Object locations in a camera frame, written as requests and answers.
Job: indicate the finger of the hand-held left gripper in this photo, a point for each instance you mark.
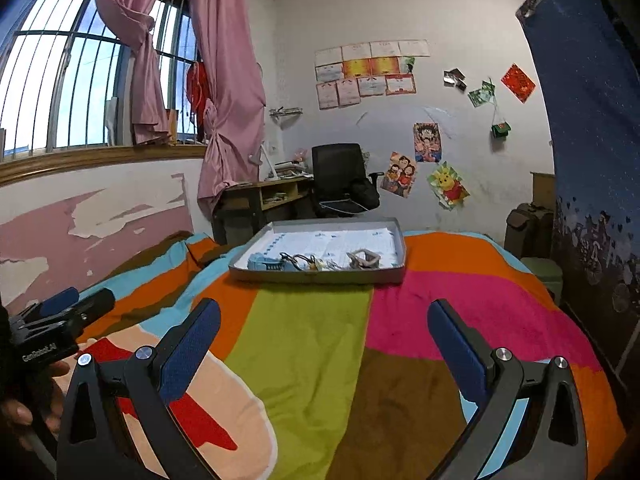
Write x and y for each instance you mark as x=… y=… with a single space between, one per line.
x=62 y=297
x=97 y=302

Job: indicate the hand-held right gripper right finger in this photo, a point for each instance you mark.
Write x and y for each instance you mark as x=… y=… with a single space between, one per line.
x=457 y=355

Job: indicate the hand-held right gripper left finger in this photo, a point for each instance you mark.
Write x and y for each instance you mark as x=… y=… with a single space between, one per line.
x=192 y=347

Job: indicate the grey hair claw clip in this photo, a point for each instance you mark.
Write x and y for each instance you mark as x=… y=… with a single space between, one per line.
x=365 y=258

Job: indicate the grey shallow tray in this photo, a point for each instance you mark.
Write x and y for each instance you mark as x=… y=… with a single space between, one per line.
x=320 y=277

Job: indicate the person's left hand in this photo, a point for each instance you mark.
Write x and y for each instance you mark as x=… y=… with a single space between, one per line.
x=20 y=414

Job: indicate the light blue hair accessory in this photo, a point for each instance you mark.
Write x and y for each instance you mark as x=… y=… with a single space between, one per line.
x=262 y=262

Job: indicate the multicoloured patchwork blanket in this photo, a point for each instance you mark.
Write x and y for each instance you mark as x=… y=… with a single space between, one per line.
x=310 y=360

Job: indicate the green bin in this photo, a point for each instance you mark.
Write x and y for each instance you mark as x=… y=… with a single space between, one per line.
x=542 y=272

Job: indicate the wooden window sill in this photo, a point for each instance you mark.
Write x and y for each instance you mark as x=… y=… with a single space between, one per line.
x=100 y=160

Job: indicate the wooden desk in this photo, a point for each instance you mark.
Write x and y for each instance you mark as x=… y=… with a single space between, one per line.
x=240 y=195

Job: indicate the white printed paper lining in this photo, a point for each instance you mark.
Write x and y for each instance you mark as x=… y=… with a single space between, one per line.
x=325 y=242

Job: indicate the wooden headboard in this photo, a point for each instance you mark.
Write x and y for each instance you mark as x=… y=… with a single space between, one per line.
x=542 y=190

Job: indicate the white desk lamp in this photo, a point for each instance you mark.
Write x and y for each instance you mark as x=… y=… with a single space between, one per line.
x=270 y=165

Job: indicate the barred window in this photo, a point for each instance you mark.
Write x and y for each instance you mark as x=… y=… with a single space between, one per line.
x=40 y=85

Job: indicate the black office chair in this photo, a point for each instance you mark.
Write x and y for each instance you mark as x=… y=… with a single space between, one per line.
x=335 y=170

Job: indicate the pink curtain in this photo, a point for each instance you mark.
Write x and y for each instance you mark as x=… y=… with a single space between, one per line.
x=225 y=85
x=145 y=85

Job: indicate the green hanging paper ornament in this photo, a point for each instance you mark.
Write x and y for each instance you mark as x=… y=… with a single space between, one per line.
x=500 y=130

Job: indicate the red hanging ornament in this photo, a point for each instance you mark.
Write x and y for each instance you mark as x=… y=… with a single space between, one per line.
x=196 y=85

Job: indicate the dark blue starry cloth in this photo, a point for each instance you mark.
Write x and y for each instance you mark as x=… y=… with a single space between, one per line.
x=585 y=135

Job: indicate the green folded paper decoration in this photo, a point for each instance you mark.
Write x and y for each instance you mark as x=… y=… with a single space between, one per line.
x=481 y=92

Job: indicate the red square paper decoration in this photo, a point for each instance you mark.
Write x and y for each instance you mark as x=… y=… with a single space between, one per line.
x=518 y=82

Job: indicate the yellow bear wall poster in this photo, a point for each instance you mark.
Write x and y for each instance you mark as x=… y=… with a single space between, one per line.
x=448 y=185

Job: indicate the family cartoon wall poster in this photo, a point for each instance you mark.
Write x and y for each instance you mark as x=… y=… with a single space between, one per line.
x=400 y=174

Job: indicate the cartoon fighter wall poster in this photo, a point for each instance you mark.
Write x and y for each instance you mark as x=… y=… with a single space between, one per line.
x=427 y=142

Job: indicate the metal wall rack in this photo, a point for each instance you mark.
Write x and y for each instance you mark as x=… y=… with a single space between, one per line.
x=285 y=111

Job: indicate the group of wall certificates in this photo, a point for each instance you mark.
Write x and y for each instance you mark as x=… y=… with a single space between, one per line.
x=350 y=90

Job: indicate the small green wall sticker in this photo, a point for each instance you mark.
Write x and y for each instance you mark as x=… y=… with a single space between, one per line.
x=409 y=64

